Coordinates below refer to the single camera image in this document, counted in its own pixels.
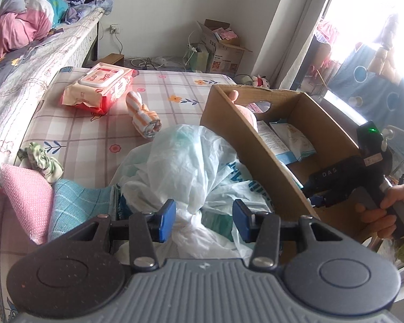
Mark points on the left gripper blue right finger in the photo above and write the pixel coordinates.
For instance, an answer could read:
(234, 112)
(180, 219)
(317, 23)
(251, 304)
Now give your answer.
(263, 230)

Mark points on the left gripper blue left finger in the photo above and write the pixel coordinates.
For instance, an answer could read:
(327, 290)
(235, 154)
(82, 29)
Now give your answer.
(145, 229)

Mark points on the cotton swab bag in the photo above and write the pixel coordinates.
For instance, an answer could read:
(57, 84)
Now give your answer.
(299, 145)

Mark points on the white blue paper box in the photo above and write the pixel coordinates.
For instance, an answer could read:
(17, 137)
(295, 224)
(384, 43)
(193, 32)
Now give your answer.
(275, 144)

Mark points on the pink round plush toy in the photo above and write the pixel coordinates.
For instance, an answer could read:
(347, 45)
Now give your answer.
(250, 117)

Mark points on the person right hand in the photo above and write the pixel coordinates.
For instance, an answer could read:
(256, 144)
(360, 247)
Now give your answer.
(378, 220)

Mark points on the blue hanging blanket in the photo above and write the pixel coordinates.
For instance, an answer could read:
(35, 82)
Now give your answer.
(373, 97)

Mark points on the blue checked folded towel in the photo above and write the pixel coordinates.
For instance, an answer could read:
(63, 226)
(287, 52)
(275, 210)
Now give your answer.
(74, 205)

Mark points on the large white plastic bag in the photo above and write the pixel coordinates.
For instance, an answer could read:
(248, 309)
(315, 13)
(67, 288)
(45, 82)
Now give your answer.
(201, 172)

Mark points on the brown cardboard box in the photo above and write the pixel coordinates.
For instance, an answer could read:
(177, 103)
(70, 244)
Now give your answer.
(331, 142)

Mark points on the orange striped rolled towel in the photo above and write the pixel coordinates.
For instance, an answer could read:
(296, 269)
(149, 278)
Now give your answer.
(145, 121)

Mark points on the pink knitted cloth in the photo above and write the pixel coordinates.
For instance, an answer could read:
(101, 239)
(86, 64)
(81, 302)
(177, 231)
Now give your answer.
(31, 197)

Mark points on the green patterned scrunchie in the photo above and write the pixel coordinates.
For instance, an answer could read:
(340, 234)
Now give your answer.
(35, 157)

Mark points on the small plush doll on floor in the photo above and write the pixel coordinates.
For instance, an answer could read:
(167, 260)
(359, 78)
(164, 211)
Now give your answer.
(258, 81)

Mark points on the pink wet wipes pack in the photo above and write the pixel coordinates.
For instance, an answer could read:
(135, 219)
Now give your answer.
(99, 89)

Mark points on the white mattress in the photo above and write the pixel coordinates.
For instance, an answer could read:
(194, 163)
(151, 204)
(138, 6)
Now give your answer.
(23, 89)

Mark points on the small wooden stool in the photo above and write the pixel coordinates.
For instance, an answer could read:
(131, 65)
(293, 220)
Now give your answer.
(112, 58)

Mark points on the green paper bag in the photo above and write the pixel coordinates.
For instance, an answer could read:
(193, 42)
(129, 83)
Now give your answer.
(198, 59)

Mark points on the dark floral bed sheet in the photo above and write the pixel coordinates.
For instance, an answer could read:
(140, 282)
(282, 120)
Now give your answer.
(10, 62)

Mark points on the pink grey duvet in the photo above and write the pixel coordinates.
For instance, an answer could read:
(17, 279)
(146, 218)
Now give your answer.
(23, 21)

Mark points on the open cardboard box by wall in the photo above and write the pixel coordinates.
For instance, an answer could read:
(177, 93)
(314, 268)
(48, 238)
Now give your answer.
(224, 55)

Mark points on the wall power socket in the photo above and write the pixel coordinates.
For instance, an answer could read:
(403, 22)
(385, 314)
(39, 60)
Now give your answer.
(114, 29)

